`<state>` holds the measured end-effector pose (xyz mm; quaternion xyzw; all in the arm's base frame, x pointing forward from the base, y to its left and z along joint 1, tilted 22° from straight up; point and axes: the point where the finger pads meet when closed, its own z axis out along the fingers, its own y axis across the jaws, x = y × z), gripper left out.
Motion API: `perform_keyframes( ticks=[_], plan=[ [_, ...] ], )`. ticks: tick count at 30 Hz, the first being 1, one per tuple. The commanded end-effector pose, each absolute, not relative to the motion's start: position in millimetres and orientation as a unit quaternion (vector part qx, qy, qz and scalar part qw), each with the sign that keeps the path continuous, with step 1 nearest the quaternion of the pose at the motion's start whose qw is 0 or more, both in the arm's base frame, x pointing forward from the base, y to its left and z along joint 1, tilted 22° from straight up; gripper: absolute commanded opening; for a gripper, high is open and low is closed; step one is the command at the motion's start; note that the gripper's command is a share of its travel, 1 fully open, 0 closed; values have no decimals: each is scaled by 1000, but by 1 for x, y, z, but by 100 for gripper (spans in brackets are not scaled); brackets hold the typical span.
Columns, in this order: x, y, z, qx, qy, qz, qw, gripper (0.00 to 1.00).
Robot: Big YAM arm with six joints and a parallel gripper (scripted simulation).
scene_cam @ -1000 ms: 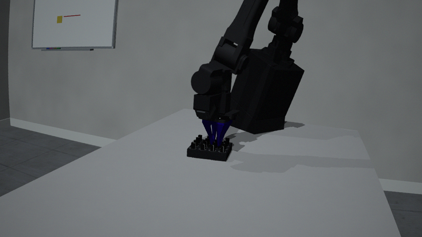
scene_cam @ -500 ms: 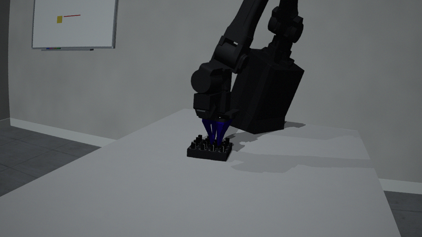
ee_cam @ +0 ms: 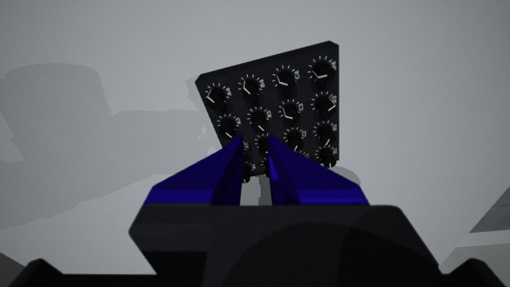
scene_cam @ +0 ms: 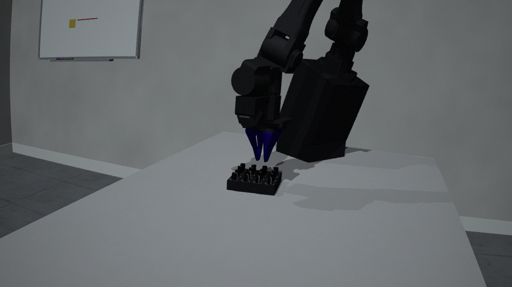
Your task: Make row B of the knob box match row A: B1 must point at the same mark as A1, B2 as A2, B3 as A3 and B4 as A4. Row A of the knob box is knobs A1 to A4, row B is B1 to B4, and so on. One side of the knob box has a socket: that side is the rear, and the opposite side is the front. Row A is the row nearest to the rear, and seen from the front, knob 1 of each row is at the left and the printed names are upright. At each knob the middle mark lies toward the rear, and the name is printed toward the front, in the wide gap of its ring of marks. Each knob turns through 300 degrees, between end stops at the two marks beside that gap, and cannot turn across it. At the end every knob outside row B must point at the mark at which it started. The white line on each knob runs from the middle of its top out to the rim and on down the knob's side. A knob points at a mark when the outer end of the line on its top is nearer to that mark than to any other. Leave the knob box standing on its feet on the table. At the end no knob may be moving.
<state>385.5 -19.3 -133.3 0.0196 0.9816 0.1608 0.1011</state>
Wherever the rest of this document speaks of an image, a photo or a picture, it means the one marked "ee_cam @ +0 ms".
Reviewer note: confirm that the black knob box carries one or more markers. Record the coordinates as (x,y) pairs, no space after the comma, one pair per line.
(261,97)

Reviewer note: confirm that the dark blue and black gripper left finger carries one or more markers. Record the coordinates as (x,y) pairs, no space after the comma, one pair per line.
(207,180)

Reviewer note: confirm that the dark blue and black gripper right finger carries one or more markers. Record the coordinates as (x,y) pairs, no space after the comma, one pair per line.
(305,181)

